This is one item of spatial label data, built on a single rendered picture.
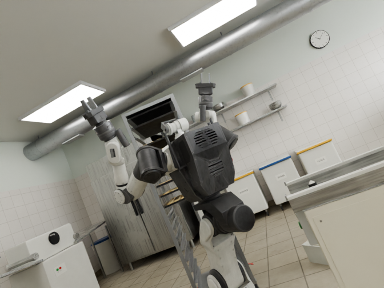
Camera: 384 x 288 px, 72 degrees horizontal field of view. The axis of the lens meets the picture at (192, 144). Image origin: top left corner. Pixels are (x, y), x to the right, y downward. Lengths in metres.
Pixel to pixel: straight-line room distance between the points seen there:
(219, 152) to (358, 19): 4.82
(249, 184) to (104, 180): 2.53
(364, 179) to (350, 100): 4.36
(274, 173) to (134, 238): 2.60
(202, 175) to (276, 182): 3.41
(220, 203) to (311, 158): 3.41
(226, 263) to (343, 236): 0.62
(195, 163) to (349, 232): 0.60
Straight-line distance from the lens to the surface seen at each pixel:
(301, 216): 1.09
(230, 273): 1.49
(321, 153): 4.54
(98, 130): 1.34
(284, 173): 4.48
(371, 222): 1.07
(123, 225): 5.01
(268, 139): 5.11
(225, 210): 1.19
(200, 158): 1.14
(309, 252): 2.69
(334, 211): 1.04
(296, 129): 5.15
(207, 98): 1.61
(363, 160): 1.34
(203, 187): 1.15
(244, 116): 4.89
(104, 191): 5.07
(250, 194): 4.53
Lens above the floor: 1.11
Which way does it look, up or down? 6 degrees up
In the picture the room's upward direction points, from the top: 24 degrees counter-clockwise
